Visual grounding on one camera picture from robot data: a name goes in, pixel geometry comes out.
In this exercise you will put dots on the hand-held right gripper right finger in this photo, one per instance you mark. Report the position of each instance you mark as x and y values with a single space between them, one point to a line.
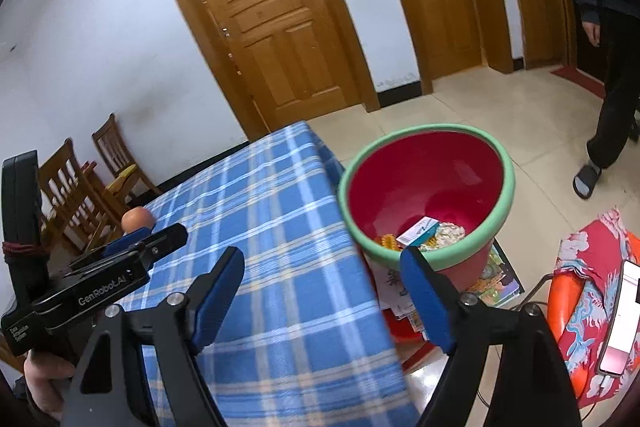
425 297

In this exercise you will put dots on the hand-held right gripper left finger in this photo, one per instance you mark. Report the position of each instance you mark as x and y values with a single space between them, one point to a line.
222 302

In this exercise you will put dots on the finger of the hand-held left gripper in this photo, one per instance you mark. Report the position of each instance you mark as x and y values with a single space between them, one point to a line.
130 241
165 242

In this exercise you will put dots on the brown egg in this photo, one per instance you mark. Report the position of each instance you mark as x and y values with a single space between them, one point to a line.
137 219

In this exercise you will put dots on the small white and teal box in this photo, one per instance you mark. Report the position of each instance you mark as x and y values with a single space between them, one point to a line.
417 231

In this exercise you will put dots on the white paper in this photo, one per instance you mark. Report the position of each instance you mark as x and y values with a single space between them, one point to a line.
450 234

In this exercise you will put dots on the red basin with green rim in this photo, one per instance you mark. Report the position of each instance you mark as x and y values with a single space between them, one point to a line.
425 177

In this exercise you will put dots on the person's left hand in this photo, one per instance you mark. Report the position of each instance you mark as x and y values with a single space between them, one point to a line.
47 382

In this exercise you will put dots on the red plastic stool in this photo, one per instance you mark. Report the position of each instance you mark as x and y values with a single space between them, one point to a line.
405 342

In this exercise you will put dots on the yellow seat cushion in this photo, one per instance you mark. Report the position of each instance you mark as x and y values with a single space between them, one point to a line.
124 177

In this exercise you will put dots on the colourful printed magazines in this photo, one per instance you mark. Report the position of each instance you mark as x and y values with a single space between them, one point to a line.
495 287

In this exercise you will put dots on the wooden chair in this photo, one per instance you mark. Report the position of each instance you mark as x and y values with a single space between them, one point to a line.
60 187
107 142

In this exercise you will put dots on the blue plaid tablecloth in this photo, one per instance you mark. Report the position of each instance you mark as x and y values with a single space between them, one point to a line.
280 232

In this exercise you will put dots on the orange plastic chair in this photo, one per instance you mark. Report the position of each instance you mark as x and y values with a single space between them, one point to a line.
560 307

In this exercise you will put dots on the red printed cloth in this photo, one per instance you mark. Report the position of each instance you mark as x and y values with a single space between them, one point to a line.
585 257

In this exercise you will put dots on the smartphone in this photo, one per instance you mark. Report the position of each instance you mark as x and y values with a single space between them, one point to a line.
620 332

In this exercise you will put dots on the wide wooden panel door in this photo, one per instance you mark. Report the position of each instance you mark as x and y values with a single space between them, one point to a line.
270 7

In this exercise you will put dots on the red door mat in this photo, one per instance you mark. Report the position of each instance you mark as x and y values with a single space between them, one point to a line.
580 79

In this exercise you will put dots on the small wooden wall panel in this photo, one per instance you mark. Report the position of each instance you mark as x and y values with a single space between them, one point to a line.
540 27

